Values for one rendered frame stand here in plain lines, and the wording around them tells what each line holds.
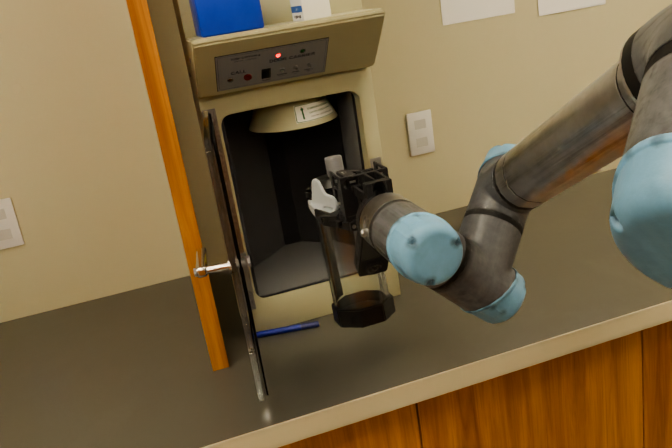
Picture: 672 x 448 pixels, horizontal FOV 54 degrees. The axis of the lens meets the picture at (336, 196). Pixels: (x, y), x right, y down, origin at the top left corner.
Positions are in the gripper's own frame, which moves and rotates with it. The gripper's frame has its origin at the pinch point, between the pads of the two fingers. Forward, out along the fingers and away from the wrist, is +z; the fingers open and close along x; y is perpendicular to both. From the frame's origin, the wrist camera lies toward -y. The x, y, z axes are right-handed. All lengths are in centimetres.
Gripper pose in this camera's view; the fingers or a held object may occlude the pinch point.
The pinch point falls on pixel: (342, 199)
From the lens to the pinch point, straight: 105.9
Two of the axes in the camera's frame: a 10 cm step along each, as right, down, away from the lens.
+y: -1.6, -9.5, -2.8
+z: -2.8, -2.3, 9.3
